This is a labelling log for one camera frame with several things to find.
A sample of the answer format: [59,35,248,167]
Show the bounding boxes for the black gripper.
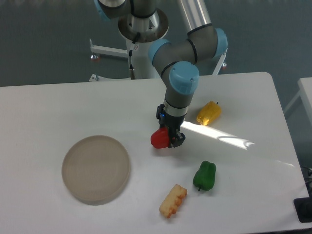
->
[156,104,186,148]

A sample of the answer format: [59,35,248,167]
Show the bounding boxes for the red toy pepper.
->
[150,127,170,149]

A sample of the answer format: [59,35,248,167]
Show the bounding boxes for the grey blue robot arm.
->
[94,0,228,149]

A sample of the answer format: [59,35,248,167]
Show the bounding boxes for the yellow toy pepper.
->
[196,101,222,126]

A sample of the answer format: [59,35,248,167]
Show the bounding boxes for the green toy pepper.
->
[193,161,216,191]

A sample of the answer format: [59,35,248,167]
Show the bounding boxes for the orange fried toy food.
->
[159,184,188,218]

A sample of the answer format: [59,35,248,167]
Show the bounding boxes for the beige round plate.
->
[61,135,131,206]

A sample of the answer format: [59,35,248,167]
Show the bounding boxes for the white side table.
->
[283,77,312,117]

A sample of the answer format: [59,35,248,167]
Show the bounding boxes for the black device at right edge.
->
[293,197,312,223]

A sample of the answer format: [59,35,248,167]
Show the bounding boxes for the black cable on pedestal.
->
[128,32,141,80]

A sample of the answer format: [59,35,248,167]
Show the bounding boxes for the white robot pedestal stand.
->
[90,0,228,79]

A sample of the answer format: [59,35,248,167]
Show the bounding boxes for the black cables at right edge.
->
[301,165,312,198]

